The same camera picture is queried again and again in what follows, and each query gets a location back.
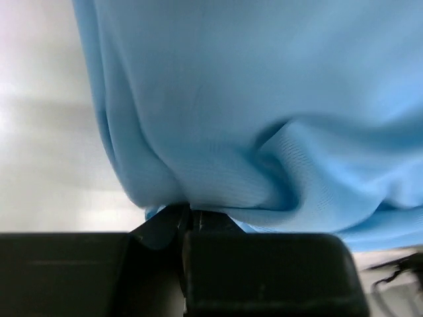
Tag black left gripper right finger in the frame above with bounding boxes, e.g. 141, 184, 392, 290
183, 211, 370, 317

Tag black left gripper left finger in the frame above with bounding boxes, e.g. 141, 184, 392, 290
1, 205, 191, 316

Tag light blue shorts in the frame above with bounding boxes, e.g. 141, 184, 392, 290
73, 1, 422, 251

